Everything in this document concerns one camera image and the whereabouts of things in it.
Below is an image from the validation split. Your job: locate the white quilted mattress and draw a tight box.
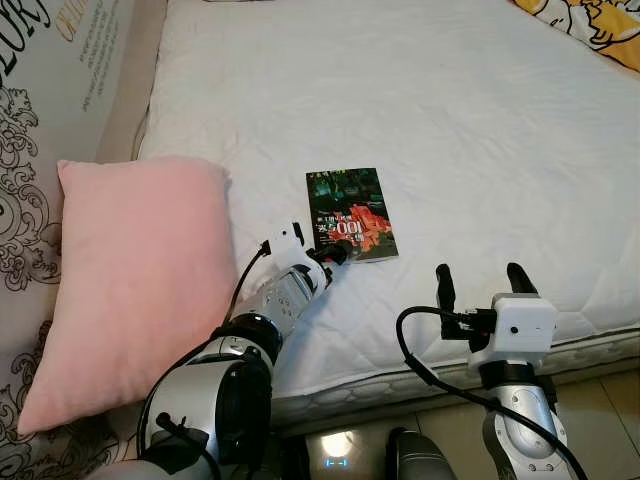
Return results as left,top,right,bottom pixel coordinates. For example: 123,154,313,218
135,0,640,426

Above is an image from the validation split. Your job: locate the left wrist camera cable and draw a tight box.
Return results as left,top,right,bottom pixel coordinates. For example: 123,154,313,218
225,240,273,323

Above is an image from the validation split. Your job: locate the dark green red book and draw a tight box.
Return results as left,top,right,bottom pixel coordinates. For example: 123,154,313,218
306,167,399,264

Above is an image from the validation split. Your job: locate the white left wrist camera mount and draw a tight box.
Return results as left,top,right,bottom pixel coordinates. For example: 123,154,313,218
265,222,323,276

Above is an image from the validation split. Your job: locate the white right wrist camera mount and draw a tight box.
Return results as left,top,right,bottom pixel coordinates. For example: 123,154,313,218
470,293,559,376

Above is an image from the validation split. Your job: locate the orange cartoon print blanket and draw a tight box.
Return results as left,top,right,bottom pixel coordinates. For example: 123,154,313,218
510,0,640,73

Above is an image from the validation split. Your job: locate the pink pillow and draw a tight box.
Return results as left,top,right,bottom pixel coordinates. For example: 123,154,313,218
18,155,239,436

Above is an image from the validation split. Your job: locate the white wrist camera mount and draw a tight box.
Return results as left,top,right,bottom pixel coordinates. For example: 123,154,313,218
265,222,323,276
470,293,559,376

